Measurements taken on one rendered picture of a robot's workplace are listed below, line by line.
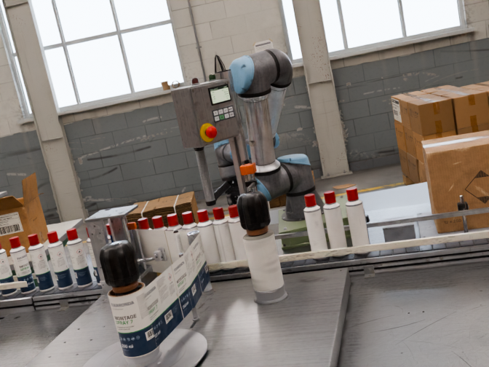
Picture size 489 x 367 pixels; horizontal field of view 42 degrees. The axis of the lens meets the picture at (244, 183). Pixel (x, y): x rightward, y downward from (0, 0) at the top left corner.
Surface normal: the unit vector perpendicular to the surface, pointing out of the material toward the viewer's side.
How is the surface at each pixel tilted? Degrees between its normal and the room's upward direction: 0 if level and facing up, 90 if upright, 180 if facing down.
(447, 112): 90
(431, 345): 0
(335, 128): 90
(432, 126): 91
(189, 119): 90
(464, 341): 0
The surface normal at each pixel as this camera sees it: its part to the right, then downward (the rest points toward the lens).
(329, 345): -0.20, -0.96
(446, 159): -0.20, 0.23
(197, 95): 0.65, 0.01
